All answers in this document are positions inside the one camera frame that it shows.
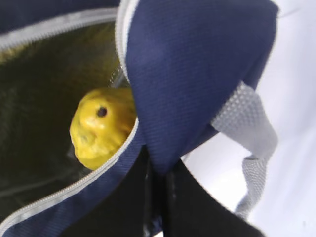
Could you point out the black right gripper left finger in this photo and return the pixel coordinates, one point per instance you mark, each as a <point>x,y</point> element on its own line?
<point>127,211</point>

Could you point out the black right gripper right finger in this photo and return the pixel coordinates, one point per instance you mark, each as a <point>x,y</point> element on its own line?
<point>190,211</point>

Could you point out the yellow pear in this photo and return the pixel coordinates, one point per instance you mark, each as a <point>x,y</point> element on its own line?
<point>102,122</point>

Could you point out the navy blue lunch bag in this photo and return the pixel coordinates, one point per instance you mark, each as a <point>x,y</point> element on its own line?
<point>193,67</point>

